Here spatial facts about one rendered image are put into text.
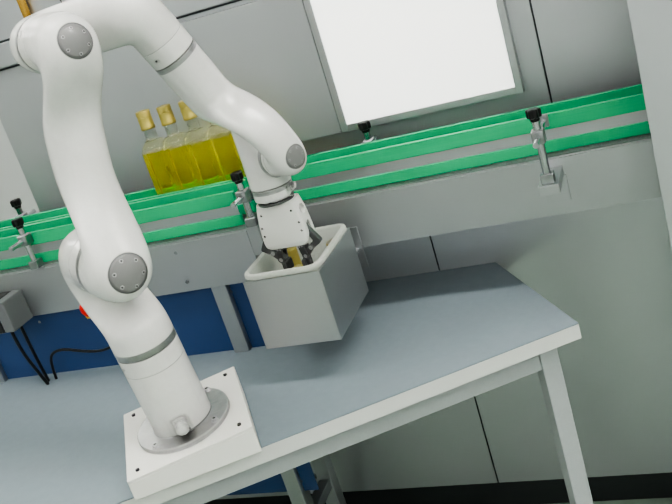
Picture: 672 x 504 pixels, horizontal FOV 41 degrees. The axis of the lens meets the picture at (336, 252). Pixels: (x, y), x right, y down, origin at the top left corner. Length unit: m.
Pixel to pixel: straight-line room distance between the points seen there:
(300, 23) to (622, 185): 0.79
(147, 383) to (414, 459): 1.07
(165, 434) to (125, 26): 0.75
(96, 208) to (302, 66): 0.73
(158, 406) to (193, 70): 0.62
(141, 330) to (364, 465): 1.13
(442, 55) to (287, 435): 0.89
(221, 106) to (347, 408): 0.62
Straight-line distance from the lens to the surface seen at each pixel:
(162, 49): 1.64
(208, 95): 1.68
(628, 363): 2.31
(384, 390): 1.78
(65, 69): 1.51
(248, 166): 1.76
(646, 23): 1.64
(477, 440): 2.48
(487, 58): 2.02
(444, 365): 1.81
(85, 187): 1.58
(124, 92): 2.36
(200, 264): 2.07
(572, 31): 2.02
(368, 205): 1.98
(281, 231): 1.80
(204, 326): 2.17
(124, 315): 1.68
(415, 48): 2.04
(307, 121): 2.15
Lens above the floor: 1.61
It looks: 20 degrees down
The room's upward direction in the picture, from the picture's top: 18 degrees counter-clockwise
